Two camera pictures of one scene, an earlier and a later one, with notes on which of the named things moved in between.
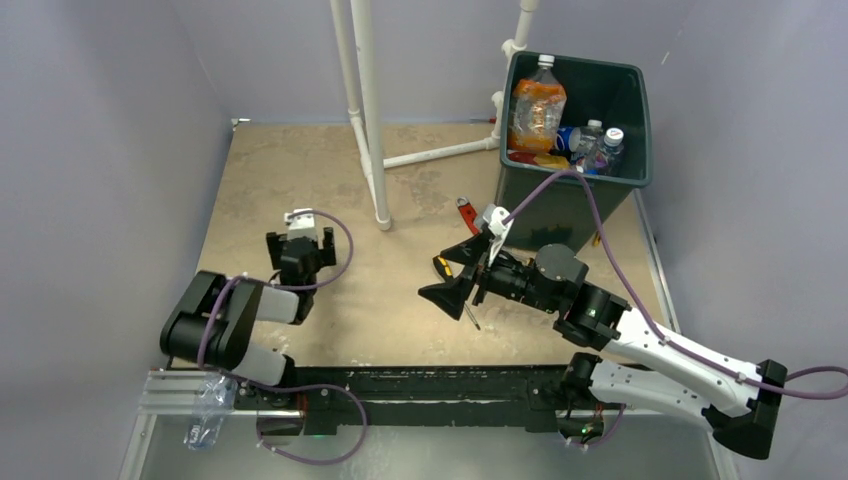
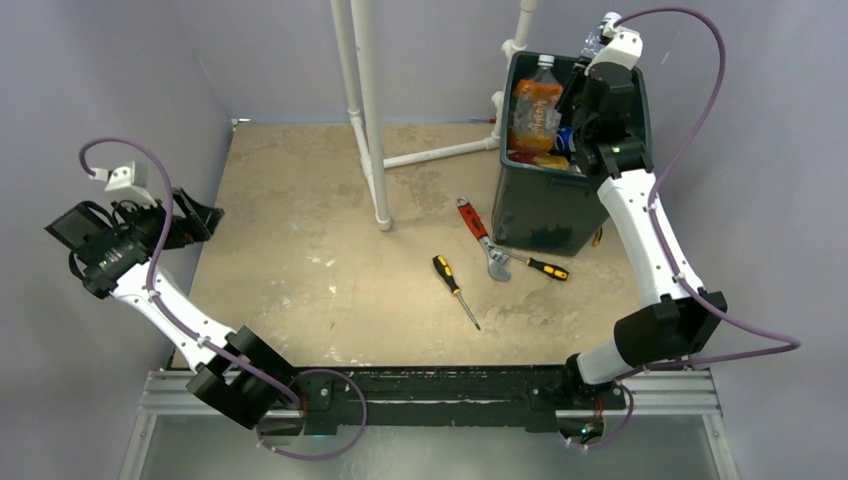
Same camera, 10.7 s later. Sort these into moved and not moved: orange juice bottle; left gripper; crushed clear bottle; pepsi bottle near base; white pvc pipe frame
Moved: crushed clear bottle; left gripper
Not moved: orange juice bottle; pepsi bottle near base; white pvc pipe frame
